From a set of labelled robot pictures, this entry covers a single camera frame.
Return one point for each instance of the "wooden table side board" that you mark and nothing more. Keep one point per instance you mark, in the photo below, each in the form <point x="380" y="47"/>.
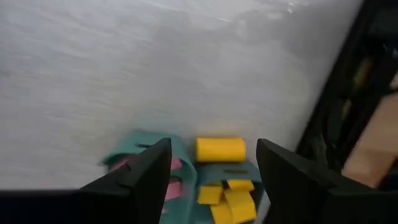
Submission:
<point x="373" y="146"/>

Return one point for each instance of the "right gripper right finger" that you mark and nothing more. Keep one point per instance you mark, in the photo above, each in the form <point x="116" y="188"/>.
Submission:
<point x="298" y="199"/>

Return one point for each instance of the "dark teal plastic bin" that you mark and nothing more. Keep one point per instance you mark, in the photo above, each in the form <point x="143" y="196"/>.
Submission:
<point x="230" y="172"/>

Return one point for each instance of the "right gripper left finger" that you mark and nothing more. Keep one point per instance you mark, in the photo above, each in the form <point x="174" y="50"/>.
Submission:
<point x="140" y="196"/>

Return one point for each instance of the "yellow wooden block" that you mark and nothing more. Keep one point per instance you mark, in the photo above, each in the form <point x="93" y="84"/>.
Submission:
<point x="241" y="207"/>
<point x="220" y="150"/>

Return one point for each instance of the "yellow cube block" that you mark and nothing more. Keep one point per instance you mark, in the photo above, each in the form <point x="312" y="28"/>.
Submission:
<point x="241" y="185"/>
<point x="210" y="195"/>
<point x="219" y="215"/>

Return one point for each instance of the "pink wooden block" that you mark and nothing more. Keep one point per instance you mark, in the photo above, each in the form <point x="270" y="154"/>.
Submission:
<point x="173" y="189"/>
<point x="176" y="163"/>
<point x="121" y="162"/>

